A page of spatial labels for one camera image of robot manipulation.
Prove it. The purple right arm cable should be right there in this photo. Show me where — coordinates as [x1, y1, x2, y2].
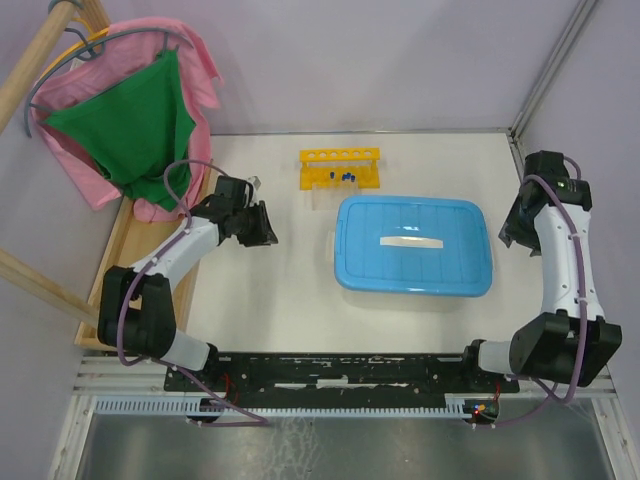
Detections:
[474, 154, 589, 427]

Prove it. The pink shirt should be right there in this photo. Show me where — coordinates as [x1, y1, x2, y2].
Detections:
[30, 17, 219, 222]

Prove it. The green shirt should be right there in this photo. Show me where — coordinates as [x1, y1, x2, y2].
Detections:
[42, 50, 195, 211]

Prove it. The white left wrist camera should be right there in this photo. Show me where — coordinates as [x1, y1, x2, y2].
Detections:
[247, 176, 261, 192]

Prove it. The yellow test tube rack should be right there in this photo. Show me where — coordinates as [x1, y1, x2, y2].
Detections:
[299, 147, 381, 191]

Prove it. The grey slotted cable duct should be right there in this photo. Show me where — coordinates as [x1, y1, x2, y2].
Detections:
[94, 395, 471, 419]

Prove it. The blue plastic bin lid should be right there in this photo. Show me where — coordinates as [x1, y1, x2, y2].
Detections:
[334, 195, 493, 298]

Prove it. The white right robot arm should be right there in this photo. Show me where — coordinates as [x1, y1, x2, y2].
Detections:
[458, 150, 622, 391]

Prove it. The white plastic storage bin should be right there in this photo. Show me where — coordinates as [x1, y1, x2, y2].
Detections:
[325, 230, 336, 263]

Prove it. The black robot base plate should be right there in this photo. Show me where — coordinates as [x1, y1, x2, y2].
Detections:
[194, 352, 520, 408]

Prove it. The wooden clothes rack frame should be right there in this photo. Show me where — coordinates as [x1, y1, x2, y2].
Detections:
[0, 0, 219, 351]

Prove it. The grey clothes hanger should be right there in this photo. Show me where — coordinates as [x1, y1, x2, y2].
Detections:
[23, 27, 194, 138]

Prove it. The small green circuit board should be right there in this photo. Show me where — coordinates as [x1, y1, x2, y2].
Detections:
[473, 401, 499, 421]

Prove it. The aluminium frame post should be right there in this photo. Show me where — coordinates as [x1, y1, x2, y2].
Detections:
[510, 0, 600, 143]

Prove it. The yellow clothes hanger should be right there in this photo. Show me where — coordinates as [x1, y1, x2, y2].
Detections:
[37, 17, 109, 80]

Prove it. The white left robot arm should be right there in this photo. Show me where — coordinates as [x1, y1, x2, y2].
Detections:
[97, 176, 278, 390]

